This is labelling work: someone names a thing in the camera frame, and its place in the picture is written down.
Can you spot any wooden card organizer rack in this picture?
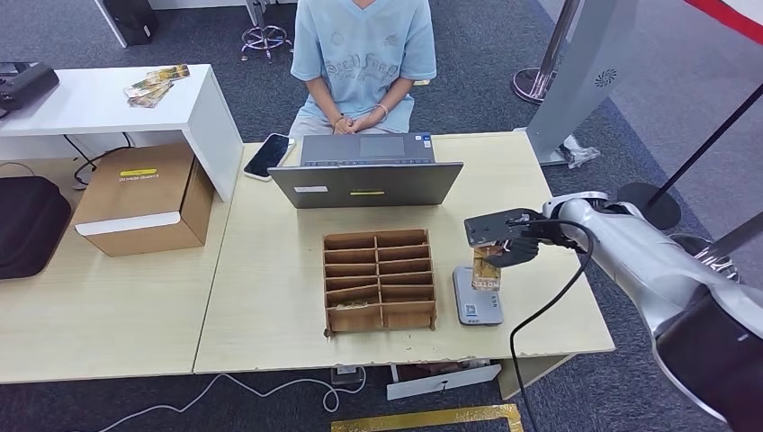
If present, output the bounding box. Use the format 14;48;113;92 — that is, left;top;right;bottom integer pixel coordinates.
322;229;438;340

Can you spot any grey card reader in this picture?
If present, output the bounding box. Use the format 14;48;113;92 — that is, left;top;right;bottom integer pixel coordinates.
452;265;506;328

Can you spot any white floor cable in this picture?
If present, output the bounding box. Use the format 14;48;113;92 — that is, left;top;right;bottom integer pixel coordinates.
98;366;368;432

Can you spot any grey laptop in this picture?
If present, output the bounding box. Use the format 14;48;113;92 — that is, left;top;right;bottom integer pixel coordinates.
266;131;465;210

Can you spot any black power cable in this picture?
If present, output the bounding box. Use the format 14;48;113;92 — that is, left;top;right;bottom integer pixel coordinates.
62;132;137;186

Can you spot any black stanchion with round base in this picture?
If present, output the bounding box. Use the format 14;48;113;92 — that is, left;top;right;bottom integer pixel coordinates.
615;82;763;231

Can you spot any grey standing kiosk panel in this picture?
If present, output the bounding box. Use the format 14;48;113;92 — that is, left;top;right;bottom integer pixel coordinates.
525;0;640;167

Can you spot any person's left hand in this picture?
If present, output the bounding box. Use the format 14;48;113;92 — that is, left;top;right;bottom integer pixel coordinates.
353;110;389;133

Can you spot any person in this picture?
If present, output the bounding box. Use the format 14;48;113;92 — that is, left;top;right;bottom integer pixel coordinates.
287;0;438;137

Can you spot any white desk shelf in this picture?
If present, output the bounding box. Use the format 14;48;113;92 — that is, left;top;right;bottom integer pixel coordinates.
0;63;245;204

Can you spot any gold floor tape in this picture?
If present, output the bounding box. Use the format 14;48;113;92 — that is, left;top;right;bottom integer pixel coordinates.
330;403;525;432

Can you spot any black soft case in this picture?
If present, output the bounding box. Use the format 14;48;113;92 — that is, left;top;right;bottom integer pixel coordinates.
0;175;73;282

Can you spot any black computer tower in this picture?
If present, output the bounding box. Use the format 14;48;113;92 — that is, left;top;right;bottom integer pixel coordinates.
103;0;161;48

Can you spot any chrome stanchion with round base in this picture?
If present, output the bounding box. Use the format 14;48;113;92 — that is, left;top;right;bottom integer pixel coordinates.
510;0;586;106

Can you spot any black desktop device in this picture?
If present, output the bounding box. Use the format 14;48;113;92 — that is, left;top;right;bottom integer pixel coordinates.
0;61;61;114

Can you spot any crumpled clear plastic wrap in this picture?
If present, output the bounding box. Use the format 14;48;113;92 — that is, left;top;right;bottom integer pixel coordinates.
560;133;602;170

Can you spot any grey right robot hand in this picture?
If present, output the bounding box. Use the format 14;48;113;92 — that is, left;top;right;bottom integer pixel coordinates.
483;237;541;269

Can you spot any chrome stanchion with mirror base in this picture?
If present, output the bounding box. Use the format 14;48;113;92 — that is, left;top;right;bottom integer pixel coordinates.
667;211;763;284

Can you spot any black smartphone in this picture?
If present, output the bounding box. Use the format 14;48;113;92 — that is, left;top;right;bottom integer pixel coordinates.
242;131;297;183

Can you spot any red barrier belt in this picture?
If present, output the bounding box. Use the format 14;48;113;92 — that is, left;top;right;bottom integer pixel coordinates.
684;0;763;44

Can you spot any small power adapter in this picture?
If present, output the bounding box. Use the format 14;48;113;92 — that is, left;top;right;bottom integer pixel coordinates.
330;365;366;388

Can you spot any brown cardboard box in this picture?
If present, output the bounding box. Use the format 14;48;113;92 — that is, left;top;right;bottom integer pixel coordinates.
72;141;216;258

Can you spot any chrome stool base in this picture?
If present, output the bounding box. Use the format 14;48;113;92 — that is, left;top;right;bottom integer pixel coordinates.
239;23;295;64

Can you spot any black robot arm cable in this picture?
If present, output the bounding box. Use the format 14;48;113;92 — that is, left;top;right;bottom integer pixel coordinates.
507;218;597;432

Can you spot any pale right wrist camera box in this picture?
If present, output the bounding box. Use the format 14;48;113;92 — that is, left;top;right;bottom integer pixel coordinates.
463;207;544;249

